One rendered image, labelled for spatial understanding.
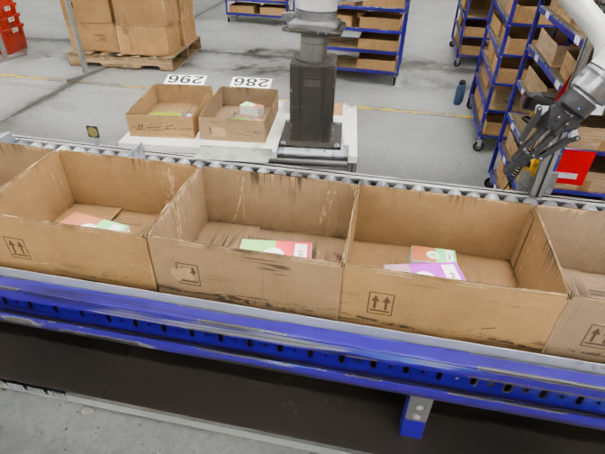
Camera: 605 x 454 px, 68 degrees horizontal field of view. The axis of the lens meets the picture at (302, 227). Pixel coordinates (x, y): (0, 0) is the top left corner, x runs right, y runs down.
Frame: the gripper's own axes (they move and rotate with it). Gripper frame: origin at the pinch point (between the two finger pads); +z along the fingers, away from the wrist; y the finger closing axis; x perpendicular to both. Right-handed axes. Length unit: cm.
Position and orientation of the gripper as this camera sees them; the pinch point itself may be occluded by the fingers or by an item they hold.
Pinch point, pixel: (515, 163)
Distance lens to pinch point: 125.5
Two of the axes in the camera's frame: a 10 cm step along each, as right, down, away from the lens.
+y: -7.9, -6.1, -0.2
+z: -5.4, 6.8, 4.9
